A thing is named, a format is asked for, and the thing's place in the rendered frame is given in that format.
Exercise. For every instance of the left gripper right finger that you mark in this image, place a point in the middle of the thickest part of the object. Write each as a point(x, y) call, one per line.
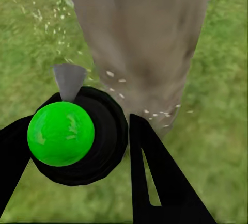
point(180, 203)

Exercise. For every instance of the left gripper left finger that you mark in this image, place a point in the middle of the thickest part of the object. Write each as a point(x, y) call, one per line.
point(14, 157)

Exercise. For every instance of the pesticide atomizer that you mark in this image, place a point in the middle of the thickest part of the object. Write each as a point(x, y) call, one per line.
point(80, 134)

